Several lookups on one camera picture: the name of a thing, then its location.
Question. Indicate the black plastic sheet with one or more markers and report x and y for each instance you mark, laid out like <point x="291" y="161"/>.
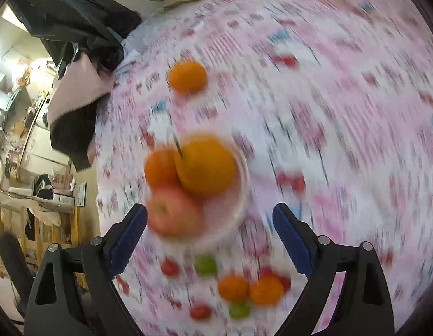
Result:
<point x="73" y="10"/>

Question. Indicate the red apple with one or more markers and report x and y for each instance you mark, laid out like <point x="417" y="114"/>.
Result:
<point x="174" y="211"/>

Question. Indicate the large round orange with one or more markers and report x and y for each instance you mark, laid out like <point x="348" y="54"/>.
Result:
<point x="160" y="168"/>
<point x="187" y="76"/>

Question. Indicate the small mandarin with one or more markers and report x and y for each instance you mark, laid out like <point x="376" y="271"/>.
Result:
<point x="266" y="290"/>
<point x="233" y="287"/>

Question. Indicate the pear-shaped orange with stem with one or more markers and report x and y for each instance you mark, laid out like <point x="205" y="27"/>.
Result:
<point x="207" y="168"/>

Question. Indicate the green cherry tomato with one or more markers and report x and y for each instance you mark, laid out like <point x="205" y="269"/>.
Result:
<point x="205" y="264"/>
<point x="239" y="310"/>

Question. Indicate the white kitchen cabinet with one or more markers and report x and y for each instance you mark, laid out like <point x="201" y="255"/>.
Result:
<point x="45" y="147"/>

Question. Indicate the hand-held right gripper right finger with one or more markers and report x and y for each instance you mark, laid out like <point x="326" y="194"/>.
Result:
<point x="293" y="241"/>

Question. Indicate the pink and black cloth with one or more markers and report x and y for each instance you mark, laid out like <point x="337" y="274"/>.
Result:
<point x="76" y="87"/>

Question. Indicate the wooden rack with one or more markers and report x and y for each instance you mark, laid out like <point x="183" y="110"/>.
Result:
<point x="38" y="231"/>

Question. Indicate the pink speckled plate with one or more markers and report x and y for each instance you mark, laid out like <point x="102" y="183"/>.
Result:
<point x="234" y="203"/>

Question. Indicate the red cherry tomato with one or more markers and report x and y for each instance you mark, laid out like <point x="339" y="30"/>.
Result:
<point x="200" y="311"/>
<point x="170" y="267"/>

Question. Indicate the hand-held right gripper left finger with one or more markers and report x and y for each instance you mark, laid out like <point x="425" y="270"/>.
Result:
<point x="127" y="241"/>

